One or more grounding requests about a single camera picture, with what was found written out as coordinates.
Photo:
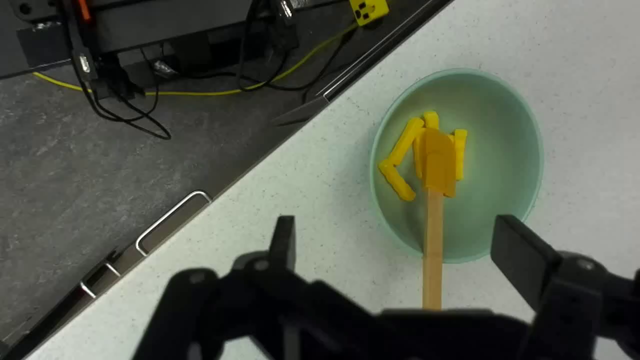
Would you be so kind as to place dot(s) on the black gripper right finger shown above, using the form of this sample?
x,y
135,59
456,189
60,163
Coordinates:
x,y
532,262

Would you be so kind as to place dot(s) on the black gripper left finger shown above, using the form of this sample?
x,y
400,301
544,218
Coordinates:
x,y
220,301

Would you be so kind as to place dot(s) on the wooden spatula with yellow head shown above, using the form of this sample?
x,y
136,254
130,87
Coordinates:
x,y
436,160

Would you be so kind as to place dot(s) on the green bowl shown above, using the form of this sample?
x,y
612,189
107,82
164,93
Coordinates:
x,y
492,132

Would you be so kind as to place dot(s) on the short yellow food stick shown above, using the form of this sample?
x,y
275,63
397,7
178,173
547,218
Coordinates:
x,y
397,182

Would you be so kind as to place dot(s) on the small yellow food chunk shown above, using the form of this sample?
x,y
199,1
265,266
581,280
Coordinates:
x,y
431,118

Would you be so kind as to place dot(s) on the long yellow food stick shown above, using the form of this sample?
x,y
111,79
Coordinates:
x,y
402,143

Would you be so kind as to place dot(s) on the yellow tagged device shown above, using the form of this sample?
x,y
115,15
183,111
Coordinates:
x,y
369,8

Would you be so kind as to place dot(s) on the black metal equipment frame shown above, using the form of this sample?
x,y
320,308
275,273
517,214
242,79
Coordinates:
x,y
166,22

